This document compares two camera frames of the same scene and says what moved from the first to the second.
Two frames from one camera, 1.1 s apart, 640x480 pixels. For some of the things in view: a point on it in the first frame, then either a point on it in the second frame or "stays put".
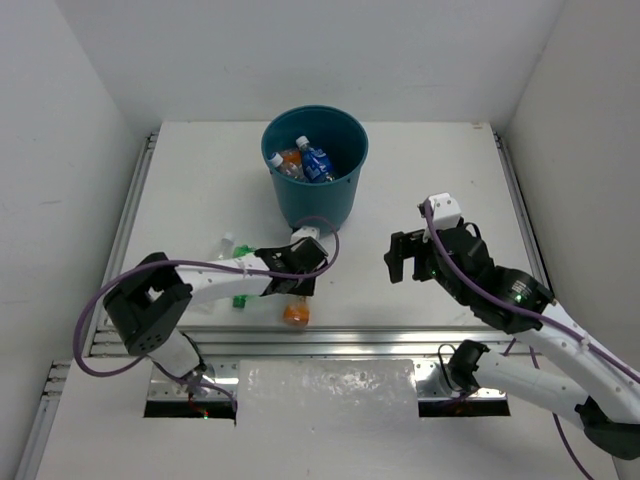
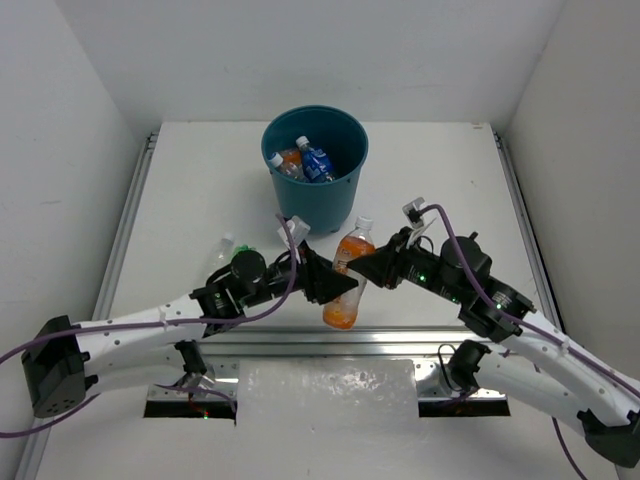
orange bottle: (297, 313) → (343, 312)
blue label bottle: (317, 166) stays put
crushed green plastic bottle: (239, 251) stays put
